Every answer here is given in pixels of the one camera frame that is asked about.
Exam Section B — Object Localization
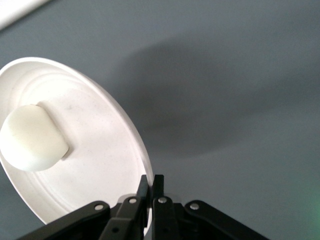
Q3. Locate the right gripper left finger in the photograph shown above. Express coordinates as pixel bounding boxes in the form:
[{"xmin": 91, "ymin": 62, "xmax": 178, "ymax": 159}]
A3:
[{"xmin": 16, "ymin": 174, "xmax": 151, "ymax": 240}]

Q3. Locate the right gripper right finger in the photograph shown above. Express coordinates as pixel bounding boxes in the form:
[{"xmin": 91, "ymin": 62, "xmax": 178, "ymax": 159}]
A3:
[{"xmin": 151, "ymin": 174, "xmax": 272, "ymax": 240}]

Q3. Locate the round beige plate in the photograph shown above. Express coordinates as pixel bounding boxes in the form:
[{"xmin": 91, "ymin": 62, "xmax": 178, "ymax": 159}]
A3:
[{"xmin": 0, "ymin": 56, "xmax": 154, "ymax": 236}]

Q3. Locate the white steamed bun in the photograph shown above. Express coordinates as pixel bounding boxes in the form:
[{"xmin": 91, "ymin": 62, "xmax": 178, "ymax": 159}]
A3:
[{"xmin": 0, "ymin": 104, "xmax": 70, "ymax": 172}]

